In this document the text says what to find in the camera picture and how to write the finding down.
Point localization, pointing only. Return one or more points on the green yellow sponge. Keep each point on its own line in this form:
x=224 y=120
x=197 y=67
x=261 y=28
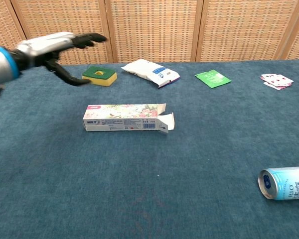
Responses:
x=102 y=78

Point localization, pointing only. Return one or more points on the floral white box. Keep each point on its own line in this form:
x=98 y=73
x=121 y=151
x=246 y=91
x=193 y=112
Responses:
x=119 y=117

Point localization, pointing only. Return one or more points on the playing card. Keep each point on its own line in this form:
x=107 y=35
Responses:
x=286 y=86
x=271 y=85
x=280 y=80
x=266 y=76

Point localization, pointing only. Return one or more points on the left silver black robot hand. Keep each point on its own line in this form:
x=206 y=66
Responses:
x=44 y=46

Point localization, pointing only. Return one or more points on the teal felt table mat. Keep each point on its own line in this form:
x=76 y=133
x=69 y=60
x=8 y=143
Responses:
x=149 y=174

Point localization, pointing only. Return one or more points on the white wet wipes pack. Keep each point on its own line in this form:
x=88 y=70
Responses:
x=144 y=69

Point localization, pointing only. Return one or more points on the light blue drink can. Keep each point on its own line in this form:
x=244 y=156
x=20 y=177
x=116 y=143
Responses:
x=286 y=184

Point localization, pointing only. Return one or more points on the green sachet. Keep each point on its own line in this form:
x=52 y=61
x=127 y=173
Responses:
x=213 y=78

